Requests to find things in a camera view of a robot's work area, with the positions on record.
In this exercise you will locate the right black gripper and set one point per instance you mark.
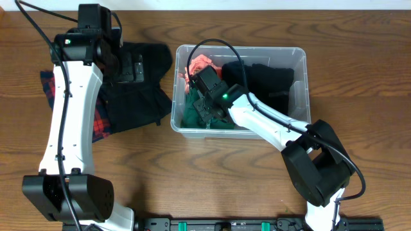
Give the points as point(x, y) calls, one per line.
point(205, 112)

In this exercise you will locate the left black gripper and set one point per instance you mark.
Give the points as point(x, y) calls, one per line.
point(132, 68)

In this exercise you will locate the dark green shirt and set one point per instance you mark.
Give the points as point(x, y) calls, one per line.
point(191, 118)

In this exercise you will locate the large black garment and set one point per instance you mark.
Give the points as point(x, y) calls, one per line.
point(132, 105)

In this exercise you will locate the dark navy shirt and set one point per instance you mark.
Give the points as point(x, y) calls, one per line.
point(232, 74)

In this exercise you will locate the pink shirt with gold letters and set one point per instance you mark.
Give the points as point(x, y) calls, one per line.
point(196, 65)

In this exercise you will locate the red navy plaid shirt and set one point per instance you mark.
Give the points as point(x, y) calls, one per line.
point(101, 127)

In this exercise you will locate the black shirt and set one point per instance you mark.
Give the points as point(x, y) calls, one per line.
point(271, 85)

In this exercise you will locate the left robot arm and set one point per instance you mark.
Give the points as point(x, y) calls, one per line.
point(65, 188)

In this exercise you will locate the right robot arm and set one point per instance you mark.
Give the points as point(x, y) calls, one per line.
point(316, 161)

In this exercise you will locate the clear plastic storage bin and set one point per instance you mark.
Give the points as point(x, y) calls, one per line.
point(275, 57)

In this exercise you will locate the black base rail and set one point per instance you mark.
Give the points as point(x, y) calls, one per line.
point(279, 224)

